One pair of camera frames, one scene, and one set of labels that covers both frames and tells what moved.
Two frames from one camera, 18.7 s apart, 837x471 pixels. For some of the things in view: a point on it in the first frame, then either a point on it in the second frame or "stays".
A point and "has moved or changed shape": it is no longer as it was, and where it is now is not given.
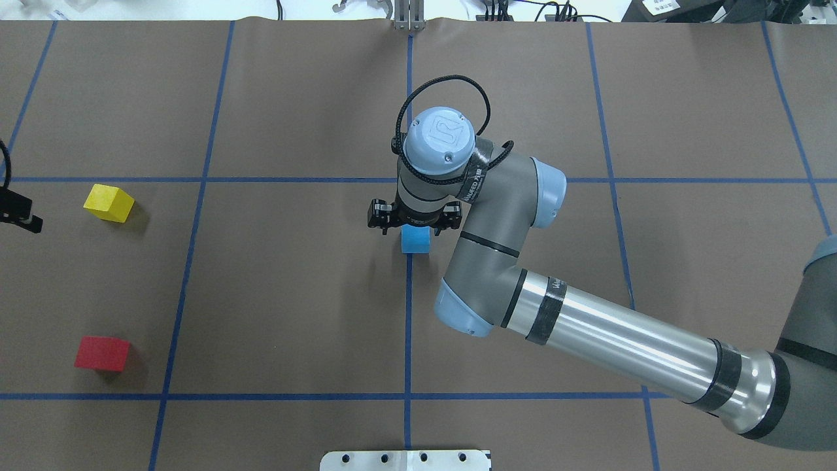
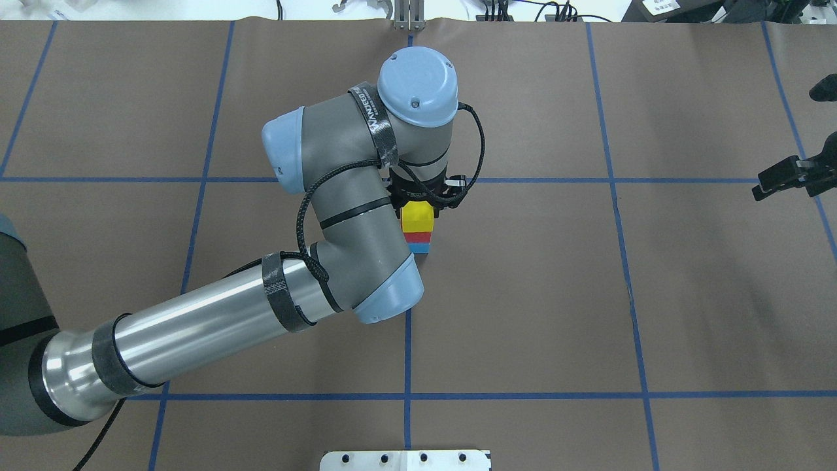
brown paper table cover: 206,294 stays
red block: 103,352 has moved or changed shape
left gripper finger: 16,209 → 431,191
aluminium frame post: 409,15 stays
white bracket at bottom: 407,460 stays
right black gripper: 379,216 → 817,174
